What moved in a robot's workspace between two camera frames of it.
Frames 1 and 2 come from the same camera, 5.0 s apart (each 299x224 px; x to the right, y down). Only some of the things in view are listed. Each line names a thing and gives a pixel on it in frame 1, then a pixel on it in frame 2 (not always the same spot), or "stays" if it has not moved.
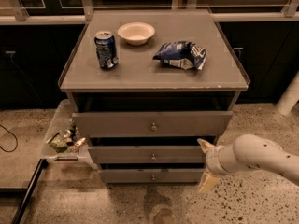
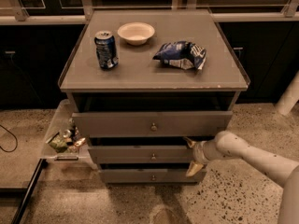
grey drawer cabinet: x=149 y=90 stays
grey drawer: x=147 y=155 stays
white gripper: x=213 y=160 to x=198 y=153
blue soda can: x=106 y=49 stays
